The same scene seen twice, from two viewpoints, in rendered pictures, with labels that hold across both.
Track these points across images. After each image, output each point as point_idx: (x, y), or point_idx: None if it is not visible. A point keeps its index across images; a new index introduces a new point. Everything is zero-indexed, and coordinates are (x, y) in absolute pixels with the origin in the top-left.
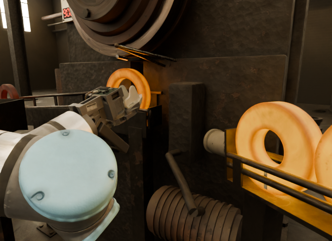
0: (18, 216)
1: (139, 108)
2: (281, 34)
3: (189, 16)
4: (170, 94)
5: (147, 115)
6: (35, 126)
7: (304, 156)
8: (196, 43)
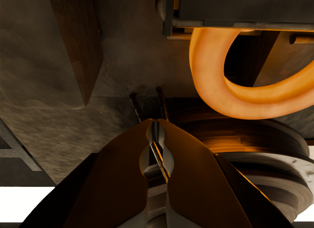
0: None
1: (76, 168)
2: None
3: (128, 124)
4: (67, 89)
5: (172, 2)
6: None
7: None
8: (113, 97)
